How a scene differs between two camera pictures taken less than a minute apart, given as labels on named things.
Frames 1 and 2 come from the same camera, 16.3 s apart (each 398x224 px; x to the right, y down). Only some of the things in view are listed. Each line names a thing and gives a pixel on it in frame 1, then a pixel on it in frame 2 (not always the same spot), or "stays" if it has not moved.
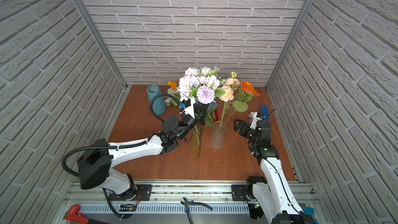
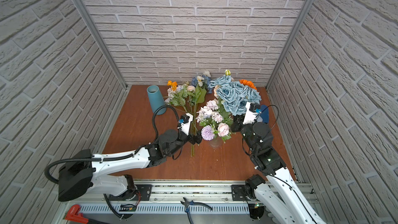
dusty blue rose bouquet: [212, 107] to [234, 95]
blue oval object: [265, 109] stays
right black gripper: [244, 133] stays
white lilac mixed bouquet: [198, 88] to [216, 122]
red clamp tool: [73, 214] stays
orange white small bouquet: [173, 91] stays
